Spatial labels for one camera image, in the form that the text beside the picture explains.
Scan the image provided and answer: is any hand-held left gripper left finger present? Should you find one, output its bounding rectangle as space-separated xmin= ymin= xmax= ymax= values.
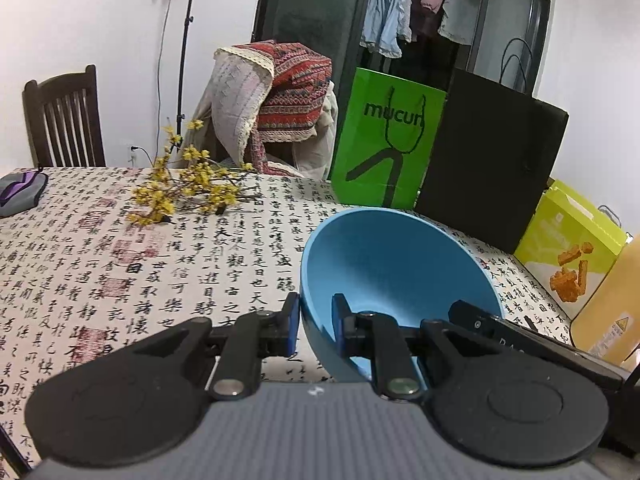
xmin=120 ymin=292 xmax=301 ymax=401

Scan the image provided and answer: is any black paper bag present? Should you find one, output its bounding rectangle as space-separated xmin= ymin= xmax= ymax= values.
xmin=415 ymin=38 xmax=570 ymax=255

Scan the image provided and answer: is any studio light on stand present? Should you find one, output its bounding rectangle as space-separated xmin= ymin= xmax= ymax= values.
xmin=170 ymin=0 xmax=211 ymax=153

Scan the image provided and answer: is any green paper bag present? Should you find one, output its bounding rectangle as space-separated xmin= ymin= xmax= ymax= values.
xmin=330 ymin=66 xmax=447 ymax=209

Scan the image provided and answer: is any hanging light blue shirt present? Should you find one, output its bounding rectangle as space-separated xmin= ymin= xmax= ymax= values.
xmin=359 ymin=0 xmax=417 ymax=58

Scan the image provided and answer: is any hanging white garment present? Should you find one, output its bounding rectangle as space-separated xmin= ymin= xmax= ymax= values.
xmin=437 ymin=0 xmax=488 ymax=46

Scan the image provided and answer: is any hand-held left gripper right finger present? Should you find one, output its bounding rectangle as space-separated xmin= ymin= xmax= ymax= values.
xmin=331 ymin=294 xmax=489 ymax=401

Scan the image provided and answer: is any purple grey pouch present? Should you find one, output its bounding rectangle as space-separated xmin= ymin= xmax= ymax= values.
xmin=0 ymin=170 xmax=49 ymax=218

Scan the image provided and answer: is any dark wooden chair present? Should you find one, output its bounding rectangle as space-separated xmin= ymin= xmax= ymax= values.
xmin=22 ymin=64 xmax=107 ymax=168

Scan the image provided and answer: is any blue bowl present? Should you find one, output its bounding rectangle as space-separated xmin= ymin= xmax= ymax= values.
xmin=300 ymin=208 xmax=505 ymax=383

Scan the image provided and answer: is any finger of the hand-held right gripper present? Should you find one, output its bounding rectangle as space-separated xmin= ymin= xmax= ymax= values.
xmin=447 ymin=300 xmax=506 ymax=335

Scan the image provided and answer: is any yellow-green snack box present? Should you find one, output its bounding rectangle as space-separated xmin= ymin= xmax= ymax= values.
xmin=515 ymin=179 xmax=633 ymax=320

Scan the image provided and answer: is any yellow flower branch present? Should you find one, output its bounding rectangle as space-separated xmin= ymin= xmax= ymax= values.
xmin=126 ymin=120 xmax=261 ymax=226

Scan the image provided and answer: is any black framed sliding glass door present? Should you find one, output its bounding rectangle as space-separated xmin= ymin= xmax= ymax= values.
xmin=252 ymin=0 xmax=556 ymax=96

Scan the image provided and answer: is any yellow bottle with grey cap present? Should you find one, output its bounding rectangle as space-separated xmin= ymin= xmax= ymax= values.
xmin=570 ymin=232 xmax=640 ymax=366

